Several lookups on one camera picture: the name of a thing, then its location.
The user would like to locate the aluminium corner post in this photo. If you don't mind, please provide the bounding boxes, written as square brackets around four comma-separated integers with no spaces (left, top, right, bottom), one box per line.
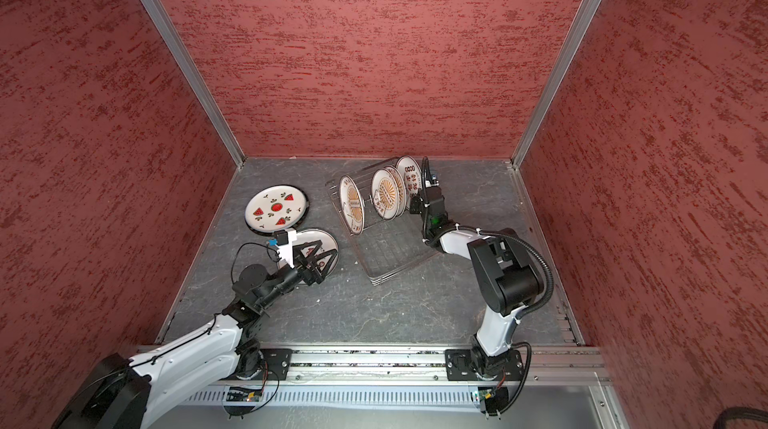
[511,0,603,170]
[140,0,247,169]

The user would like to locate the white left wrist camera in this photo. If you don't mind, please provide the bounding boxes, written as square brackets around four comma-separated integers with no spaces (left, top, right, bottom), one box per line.
[268,229,298,268]

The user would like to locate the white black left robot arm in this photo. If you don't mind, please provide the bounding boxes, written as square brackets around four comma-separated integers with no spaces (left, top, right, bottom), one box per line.
[53,231,338,428]

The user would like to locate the green rim fruit plate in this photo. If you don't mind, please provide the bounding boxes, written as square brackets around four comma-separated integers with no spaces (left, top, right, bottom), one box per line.
[396,156,422,210]
[293,229,339,251]

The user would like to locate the left circuit board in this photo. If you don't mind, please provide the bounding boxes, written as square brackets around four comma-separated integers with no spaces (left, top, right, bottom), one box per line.
[224,387,264,406]

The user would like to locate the aluminium left corner post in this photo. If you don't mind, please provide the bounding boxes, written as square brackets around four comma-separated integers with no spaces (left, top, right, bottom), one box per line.
[140,0,247,169]

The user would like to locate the watermelon pattern white plate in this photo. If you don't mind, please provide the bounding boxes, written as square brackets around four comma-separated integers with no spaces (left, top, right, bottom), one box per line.
[244,185,308,235]

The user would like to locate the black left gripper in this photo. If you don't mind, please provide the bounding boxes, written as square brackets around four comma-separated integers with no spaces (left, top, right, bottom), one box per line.
[259,238,338,309]

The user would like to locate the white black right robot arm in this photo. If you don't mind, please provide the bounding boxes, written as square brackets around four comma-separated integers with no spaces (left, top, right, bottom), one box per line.
[409,158,554,378]

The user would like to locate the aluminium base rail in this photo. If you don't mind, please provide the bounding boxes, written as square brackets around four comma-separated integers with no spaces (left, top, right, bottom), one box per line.
[119,341,631,429]

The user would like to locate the aluminium right corner post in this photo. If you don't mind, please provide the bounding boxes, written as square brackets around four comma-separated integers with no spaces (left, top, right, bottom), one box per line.
[511,0,603,170]

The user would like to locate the brown striped rim plate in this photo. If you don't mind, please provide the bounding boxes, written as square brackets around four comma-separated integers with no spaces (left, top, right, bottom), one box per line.
[244,184,312,238]

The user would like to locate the orange sunburst plate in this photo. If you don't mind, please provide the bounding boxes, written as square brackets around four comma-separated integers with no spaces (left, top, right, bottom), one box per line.
[371,169,398,220]
[385,166,408,217]

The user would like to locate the black corrugated cable conduit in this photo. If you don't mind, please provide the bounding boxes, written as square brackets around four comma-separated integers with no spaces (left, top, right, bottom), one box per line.
[422,158,555,322]

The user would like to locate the circuit board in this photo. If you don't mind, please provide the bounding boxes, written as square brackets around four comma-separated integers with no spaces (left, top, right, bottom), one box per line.
[224,387,264,406]
[473,387,510,417]

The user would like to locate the right circuit board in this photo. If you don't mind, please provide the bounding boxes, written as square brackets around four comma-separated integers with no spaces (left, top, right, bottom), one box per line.
[473,387,510,417]

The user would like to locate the brown lettered rim plate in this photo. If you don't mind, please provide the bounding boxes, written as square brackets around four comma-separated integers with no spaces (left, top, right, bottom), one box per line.
[338,175,365,235]

